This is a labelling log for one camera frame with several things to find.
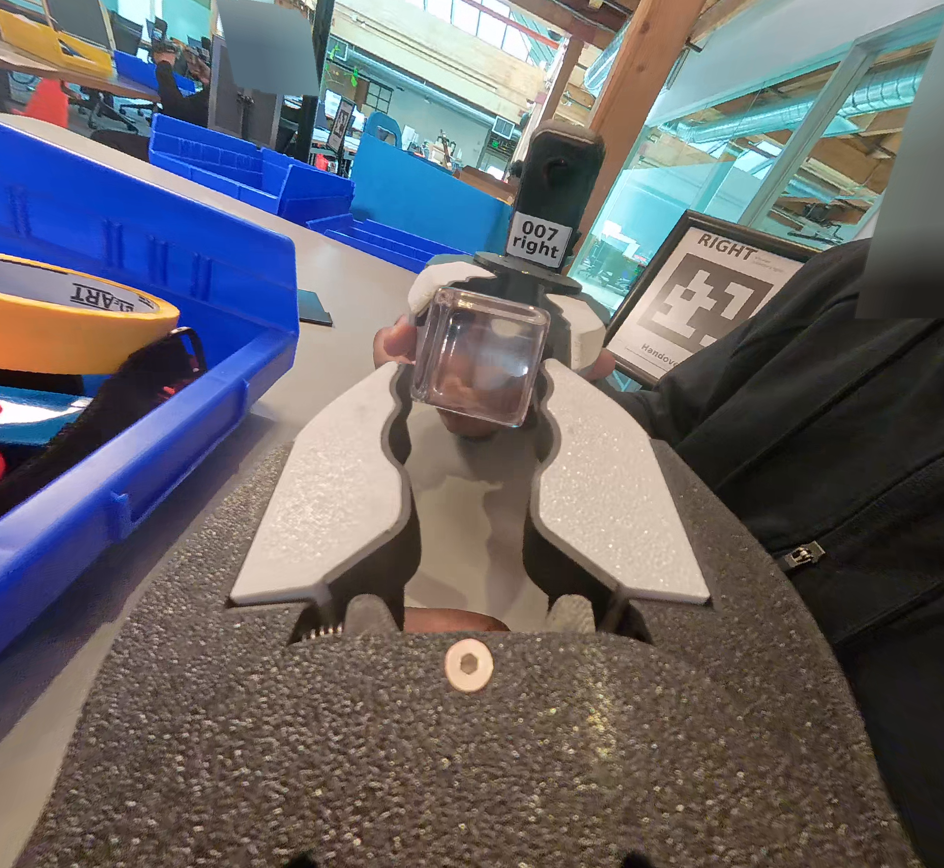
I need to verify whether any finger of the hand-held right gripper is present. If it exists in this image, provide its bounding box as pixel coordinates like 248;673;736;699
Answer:
549;293;610;376
408;260;480;316

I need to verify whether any person's black jacket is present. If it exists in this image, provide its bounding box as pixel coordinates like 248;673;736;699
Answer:
611;240;944;868

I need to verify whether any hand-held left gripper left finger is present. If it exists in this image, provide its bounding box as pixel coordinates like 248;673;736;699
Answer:
230;365;423;607

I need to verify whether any black fabric strap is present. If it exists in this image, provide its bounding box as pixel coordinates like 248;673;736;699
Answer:
0;327;208;517

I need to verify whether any red chair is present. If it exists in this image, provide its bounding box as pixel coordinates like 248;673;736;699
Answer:
29;78;72;133

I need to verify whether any shallow blue plastic bin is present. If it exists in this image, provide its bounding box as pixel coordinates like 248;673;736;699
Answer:
306;213;473;275

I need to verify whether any large blue plastic bin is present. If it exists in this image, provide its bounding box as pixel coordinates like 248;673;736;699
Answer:
0;122;300;653

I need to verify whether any wooden support post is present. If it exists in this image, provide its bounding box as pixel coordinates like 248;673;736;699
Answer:
589;0;747;222

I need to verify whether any framed marker sign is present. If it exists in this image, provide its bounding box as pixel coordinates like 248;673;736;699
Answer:
604;209;821;387

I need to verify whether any yellow tape roll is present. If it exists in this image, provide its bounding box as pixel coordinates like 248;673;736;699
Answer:
0;254;181;376

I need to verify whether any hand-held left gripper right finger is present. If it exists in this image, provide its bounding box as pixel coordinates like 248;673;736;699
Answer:
526;358;712;605

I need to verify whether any yellow plastic bin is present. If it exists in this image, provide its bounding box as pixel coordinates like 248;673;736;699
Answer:
0;8;116;81

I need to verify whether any clear acrylic cube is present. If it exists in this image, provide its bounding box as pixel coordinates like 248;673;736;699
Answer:
409;284;553;430

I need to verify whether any blue partition panel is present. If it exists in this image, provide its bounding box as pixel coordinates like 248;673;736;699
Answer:
350;112;517;236

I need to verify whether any black metal pole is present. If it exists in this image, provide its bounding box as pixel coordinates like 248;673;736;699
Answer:
294;0;349;163

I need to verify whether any person's right hand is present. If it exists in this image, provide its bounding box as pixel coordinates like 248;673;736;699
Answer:
374;314;617;441

